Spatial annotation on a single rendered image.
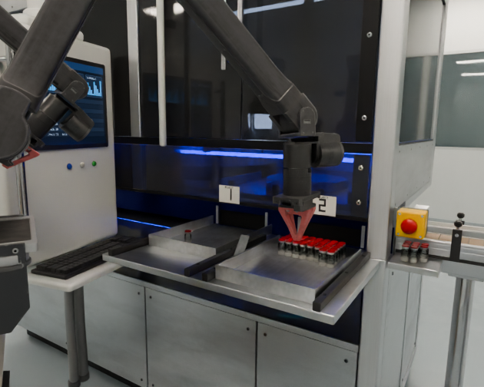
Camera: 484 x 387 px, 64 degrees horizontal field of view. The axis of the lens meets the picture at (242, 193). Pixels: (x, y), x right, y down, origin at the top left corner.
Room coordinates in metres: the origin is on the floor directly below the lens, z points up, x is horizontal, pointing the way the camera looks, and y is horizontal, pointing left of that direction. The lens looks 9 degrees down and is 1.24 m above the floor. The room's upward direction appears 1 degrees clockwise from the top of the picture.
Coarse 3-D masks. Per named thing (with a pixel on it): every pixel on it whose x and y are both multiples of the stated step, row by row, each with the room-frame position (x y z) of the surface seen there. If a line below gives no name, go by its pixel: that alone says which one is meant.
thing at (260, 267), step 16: (272, 240) 1.15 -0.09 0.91; (240, 256) 1.00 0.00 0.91; (256, 256) 1.07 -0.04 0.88; (272, 256) 1.07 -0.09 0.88; (288, 256) 1.08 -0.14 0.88; (352, 256) 0.98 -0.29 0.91; (224, 272) 0.89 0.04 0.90; (240, 272) 0.87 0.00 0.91; (256, 272) 0.95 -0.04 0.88; (272, 272) 0.95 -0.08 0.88; (288, 272) 0.95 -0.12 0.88; (304, 272) 0.95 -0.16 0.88; (320, 272) 0.96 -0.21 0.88; (336, 272) 0.88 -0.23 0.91; (256, 288) 0.85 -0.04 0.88; (272, 288) 0.82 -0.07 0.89; (288, 288) 0.80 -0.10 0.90; (304, 288) 0.78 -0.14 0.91; (320, 288) 0.80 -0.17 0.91
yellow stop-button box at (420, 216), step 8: (400, 208) 1.07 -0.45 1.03; (408, 208) 1.07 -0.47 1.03; (416, 208) 1.07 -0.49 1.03; (400, 216) 1.03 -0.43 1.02; (408, 216) 1.02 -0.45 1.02; (416, 216) 1.01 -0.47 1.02; (424, 216) 1.00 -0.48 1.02; (400, 224) 1.03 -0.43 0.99; (424, 224) 1.00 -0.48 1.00; (400, 232) 1.03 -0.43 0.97; (416, 232) 1.01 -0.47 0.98; (424, 232) 1.00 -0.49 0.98
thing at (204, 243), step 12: (168, 228) 1.26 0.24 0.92; (180, 228) 1.30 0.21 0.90; (192, 228) 1.36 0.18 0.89; (204, 228) 1.39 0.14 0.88; (216, 228) 1.39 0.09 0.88; (228, 228) 1.39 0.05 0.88; (240, 228) 1.39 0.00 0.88; (264, 228) 1.28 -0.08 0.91; (156, 240) 1.16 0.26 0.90; (168, 240) 1.14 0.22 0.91; (180, 240) 1.11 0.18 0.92; (192, 240) 1.23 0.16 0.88; (204, 240) 1.23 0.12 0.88; (216, 240) 1.23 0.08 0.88; (228, 240) 1.23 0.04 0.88; (192, 252) 1.09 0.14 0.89; (204, 252) 1.06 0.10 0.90; (216, 252) 1.04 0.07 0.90
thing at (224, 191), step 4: (220, 188) 1.35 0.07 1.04; (224, 188) 1.34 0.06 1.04; (228, 188) 1.33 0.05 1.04; (232, 188) 1.32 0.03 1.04; (236, 188) 1.32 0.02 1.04; (220, 192) 1.35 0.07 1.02; (224, 192) 1.34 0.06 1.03; (228, 192) 1.33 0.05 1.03; (232, 192) 1.32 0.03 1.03; (236, 192) 1.32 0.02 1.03; (220, 196) 1.35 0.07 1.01; (224, 196) 1.34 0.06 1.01; (228, 196) 1.33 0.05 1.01; (232, 196) 1.32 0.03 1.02; (236, 196) 1.32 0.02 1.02; (220, 200) 1.35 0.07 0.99; (224, 200) 1.34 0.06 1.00; (228, 200) 1.33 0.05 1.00; (232, 200) 1.32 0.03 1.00; (236, 200) 1.32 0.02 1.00
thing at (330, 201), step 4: (320, 196) 1.15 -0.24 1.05; (324, 196) 1.15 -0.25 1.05; (328, 196) 1.14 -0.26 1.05; (316, 200) 1.16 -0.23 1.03; (320, 200) 1.15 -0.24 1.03; (328, 200) 1.14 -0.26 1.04; (332, 200) 1.14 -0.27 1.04; (316, 204) 1.16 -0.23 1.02; (328, 204) 1.14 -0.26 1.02; (332, 204) 1.14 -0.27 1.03; (316, 208) 1.16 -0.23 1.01; (320, 208) 1.15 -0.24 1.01; (324, 208) 1.15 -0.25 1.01; (328, 208) 1.14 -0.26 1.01; (332, 208) 1.14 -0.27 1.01; (316, 212) 1.16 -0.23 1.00; (320, 212) 1.15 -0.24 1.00; (324, 212) 1.15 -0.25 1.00; (328, 212) 1.14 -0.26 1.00; (332, 212) 1.13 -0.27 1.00; (332, 216) 1.13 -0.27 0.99
